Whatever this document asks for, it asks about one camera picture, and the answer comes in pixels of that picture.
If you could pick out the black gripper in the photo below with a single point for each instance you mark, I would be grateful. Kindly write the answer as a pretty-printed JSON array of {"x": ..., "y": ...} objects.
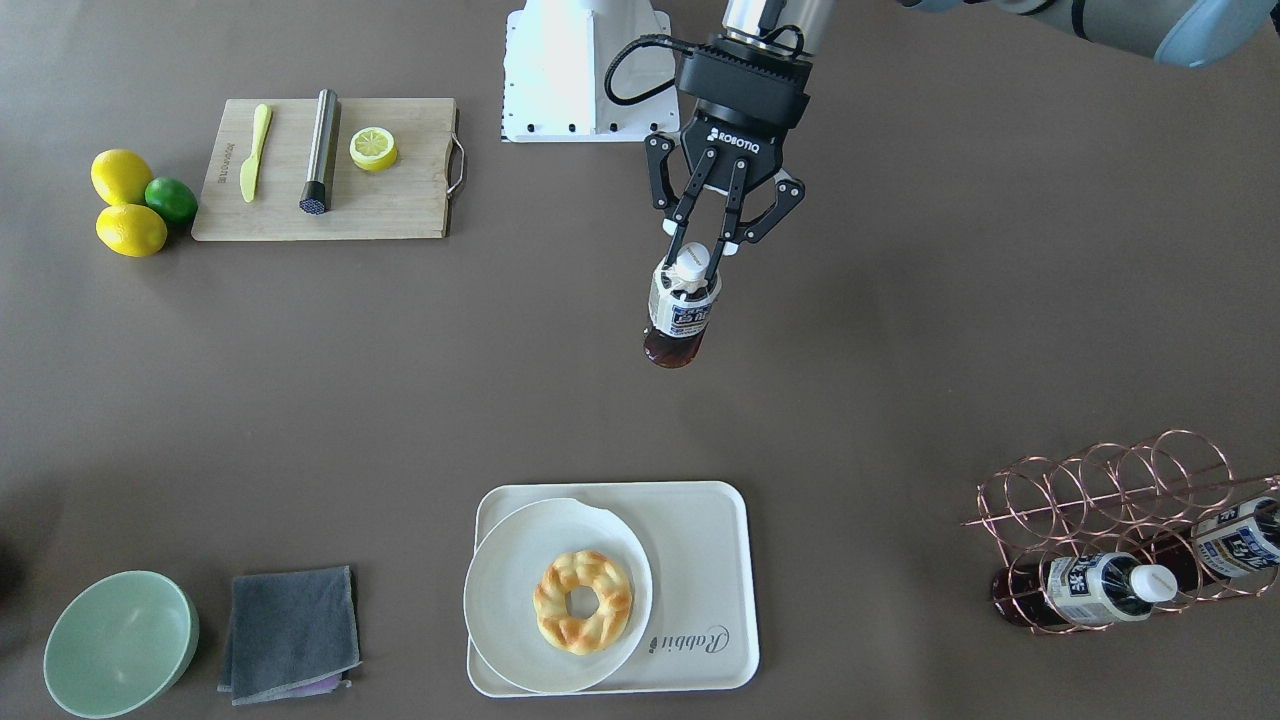
[{"x": 737, "y": 133}]

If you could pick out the tea bottle rack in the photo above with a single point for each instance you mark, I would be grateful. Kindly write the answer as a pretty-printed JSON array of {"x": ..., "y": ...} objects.
[
  {"x": 680, "y": 299},
  {"x": 1089, "y": 590},
  {"x": 1233, "y": 544}
]

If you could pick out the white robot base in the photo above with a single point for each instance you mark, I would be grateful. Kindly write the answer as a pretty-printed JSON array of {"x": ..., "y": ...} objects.
[{"x": 556, "y": 56}]

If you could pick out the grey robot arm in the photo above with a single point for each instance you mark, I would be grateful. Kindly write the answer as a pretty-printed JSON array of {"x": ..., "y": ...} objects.
[{"x": 1188, "y": 34}]

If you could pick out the cream serving tray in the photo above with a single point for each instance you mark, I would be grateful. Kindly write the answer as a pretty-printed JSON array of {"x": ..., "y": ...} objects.
[{"x": 701, "y": 633}]

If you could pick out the tea bottle front rack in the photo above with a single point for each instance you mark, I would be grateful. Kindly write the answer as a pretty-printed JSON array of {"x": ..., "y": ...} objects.
[{"x": 1089, "y": 590}]

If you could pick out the wooden cutting board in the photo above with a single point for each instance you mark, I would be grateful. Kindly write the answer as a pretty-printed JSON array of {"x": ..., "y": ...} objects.
[{"x": 408, "y": 201}]

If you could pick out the half lemon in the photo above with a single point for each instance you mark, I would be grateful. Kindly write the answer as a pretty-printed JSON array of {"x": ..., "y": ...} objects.
[{"x": 373, "y": 149}]

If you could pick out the steel muddler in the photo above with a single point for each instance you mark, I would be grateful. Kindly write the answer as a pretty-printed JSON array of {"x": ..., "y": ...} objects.
[{"x": 316, "y": 196}]

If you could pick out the white round plate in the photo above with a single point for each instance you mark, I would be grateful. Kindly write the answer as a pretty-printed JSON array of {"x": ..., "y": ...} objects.
[{"x": 557, "y": 596}]

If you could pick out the yellow plastic knife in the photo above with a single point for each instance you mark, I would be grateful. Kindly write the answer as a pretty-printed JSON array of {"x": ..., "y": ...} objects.
[{"x": 249, "y": 172}]

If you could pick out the green lime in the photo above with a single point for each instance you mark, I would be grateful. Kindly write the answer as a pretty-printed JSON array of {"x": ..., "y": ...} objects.
[{"x": 172, "y": 199}]

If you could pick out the whole lemon near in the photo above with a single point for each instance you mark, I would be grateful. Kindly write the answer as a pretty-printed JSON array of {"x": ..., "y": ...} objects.
[{"x": 132, "y": 230}]

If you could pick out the whole lemon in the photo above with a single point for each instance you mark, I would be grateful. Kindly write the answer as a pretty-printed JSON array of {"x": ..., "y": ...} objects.
[
  {"x": 120, "y": 177},
  {"x": 132, "y": 230}
]

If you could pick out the whole lemon far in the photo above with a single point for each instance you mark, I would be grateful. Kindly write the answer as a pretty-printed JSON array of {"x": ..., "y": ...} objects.
[{"x": 120, "y": 177}]

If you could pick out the grey folded cloth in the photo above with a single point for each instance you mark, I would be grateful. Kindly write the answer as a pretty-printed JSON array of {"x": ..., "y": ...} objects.
[{"x": 291, "y": 634}]

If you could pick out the green bowl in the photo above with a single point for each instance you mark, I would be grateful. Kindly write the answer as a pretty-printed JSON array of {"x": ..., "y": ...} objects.
[{"x": 120, "y": 644}]

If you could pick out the copper wire bottle rack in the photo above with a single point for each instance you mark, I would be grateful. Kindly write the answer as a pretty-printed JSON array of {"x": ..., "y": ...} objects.
[{"x": 1117, "y": 498}]

